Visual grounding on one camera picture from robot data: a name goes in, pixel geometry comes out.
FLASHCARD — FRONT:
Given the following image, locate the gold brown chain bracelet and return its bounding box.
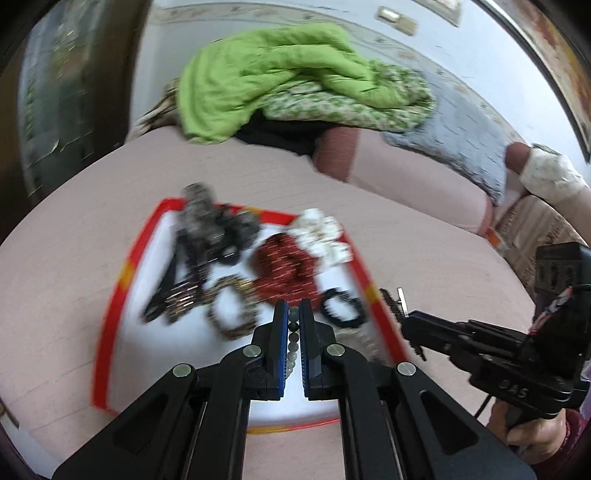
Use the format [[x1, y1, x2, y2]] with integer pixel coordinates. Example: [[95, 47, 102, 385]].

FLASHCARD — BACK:
[[207, 276, 262, 341]]

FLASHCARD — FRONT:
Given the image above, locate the beige patterned cushion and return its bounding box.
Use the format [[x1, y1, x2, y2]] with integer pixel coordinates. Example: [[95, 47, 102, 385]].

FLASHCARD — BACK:
[[494, 196, 591, 296]]

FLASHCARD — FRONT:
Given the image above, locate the mixed bead bracelet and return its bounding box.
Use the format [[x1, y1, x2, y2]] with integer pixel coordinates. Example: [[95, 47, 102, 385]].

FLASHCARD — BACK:
[[284, 308, 303, 381]]

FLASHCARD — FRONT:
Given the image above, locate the grey floral scrunchie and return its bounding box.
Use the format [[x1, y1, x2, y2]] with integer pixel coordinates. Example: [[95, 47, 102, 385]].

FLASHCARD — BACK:
[[178, 182, 262, 259]]

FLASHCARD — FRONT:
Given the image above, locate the red polka dot scrunchie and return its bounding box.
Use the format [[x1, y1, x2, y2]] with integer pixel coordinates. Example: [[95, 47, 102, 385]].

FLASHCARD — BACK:
[[249, 233, 321, 308]]

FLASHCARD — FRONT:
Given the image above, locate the cream embroidered cushion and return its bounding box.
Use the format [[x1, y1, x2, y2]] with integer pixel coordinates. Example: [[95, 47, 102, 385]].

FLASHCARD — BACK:
[[505, 142, 591, 215]]

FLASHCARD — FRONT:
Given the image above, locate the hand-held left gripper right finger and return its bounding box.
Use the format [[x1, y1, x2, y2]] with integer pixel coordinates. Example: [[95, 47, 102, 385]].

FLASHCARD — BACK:
[[299, 299, 536, 480]]

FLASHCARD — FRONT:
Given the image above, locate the black cloth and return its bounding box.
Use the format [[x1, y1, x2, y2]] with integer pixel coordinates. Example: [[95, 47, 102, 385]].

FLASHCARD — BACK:
[[233, 113, 333, 158]]

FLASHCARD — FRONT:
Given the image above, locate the white floral scrunchie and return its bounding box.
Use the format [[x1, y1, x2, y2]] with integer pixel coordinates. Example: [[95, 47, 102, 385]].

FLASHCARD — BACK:
[[288, 208, 354, 266]]

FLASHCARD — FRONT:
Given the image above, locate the wooden door with glass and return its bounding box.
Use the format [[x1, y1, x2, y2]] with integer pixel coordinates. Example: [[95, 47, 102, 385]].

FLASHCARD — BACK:
[[0, 0, 155, 241]]

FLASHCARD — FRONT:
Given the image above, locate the person's right hand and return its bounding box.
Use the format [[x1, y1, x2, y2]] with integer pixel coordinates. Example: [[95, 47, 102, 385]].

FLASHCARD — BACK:
[[488, 401, 571, 464]]

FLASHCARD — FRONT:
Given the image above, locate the dark toothed hair clip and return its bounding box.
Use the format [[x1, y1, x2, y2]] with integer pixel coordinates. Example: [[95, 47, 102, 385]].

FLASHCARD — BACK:
[[379, 287, 409, 321]]

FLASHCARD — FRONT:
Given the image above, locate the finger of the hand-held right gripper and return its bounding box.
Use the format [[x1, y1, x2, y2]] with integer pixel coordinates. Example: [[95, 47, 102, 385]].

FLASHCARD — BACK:
[[399, 310, 481, 358]]

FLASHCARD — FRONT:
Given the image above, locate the green quilt with floral lining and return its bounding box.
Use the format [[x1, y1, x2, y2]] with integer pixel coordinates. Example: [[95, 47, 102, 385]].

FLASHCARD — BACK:
[[127, 23, 437, 146]]

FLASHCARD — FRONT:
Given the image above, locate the grey blue pillow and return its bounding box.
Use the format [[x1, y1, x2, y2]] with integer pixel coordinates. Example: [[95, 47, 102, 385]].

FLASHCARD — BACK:
[[381, 69, 522, 206]]

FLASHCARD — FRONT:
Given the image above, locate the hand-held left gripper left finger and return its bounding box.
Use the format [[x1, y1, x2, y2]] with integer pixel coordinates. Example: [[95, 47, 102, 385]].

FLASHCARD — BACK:
[[52, 300, 291, 480]]

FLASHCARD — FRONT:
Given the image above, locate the pink bolster pillow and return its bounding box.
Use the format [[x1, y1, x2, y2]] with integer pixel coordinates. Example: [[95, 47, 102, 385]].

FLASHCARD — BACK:
[[311, 124, 497, 236]]

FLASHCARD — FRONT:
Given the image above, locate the black cable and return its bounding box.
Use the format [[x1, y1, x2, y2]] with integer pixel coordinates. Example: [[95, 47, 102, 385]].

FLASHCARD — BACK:
[[475, 392, 497, 418]]

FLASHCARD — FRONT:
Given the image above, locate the black hair tie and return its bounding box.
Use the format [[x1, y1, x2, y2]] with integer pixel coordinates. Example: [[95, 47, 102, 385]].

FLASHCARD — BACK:
[[321, 287, 366, 329]]

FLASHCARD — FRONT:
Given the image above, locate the white tray with red rim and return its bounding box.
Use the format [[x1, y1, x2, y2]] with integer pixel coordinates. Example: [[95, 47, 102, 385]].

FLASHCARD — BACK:
[[92, 198, 416, 435]]

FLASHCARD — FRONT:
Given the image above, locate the beige wall switch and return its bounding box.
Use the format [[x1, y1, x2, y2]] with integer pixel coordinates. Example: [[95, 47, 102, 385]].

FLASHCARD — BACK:
[[376, 6, 419, 35]]

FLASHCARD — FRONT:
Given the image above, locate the brown metal hair claw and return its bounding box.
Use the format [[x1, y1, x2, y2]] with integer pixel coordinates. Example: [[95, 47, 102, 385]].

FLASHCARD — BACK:
[[141, 231, 208, 326]]

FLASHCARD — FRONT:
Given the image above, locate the pink bed sheet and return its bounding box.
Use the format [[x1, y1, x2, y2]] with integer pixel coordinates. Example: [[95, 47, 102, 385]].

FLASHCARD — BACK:
[[0, 124, 536, 480]]

